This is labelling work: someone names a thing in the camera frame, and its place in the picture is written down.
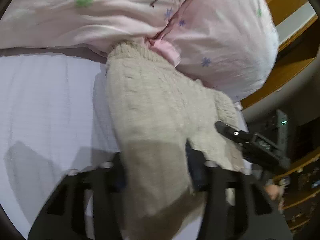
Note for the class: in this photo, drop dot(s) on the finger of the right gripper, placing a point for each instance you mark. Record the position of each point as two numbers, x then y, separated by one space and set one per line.
239 137

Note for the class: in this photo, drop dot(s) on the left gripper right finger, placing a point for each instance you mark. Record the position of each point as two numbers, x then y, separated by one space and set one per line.
237 206

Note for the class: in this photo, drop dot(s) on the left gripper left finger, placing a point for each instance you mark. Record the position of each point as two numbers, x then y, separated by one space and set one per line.
63 214

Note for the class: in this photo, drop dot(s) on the beige cable-knit sweater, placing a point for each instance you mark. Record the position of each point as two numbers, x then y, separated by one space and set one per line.
155 111

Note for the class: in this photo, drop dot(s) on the person's hand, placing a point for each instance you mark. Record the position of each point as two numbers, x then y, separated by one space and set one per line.
274 191

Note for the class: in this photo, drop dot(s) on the lavender bed sheet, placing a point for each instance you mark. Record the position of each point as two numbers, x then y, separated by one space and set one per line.
54 117

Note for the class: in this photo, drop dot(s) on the right pink floral pillow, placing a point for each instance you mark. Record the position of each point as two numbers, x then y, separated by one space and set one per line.
230 45

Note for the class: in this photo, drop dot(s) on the pink floral pillow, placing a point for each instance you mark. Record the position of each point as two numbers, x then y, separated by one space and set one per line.
230 45
96 24

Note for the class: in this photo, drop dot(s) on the left pink floral pillow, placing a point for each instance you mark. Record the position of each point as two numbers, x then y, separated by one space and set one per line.
96 24

